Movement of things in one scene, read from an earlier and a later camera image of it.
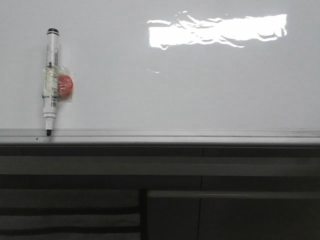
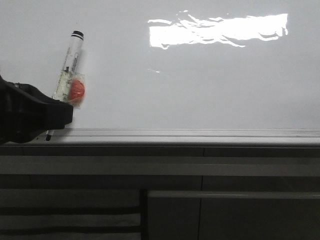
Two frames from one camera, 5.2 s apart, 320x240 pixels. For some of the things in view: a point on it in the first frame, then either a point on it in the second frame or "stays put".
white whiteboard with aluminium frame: [164, 72] stays put
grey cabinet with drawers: [159, 192] stays put
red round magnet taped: [65, 85] to [77, 90]
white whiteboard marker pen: [50, 89] to [61, 90]
